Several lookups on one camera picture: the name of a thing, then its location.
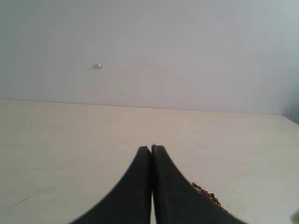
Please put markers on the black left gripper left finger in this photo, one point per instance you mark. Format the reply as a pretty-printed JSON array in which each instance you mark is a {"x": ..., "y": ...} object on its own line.
[{"x": 129, "y": 202}]

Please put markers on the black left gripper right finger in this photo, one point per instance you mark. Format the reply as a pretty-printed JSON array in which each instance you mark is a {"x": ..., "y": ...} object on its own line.
[{"x": 176, "y": 201}]

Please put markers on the brown pellets and white crumbs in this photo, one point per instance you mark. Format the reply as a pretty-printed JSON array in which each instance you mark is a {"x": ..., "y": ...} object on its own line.
[{"x": 208, "y": 195}]

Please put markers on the white blob on wall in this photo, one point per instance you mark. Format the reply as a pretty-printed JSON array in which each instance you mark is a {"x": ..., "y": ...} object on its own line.
[{"x": 98, "y": 66}]

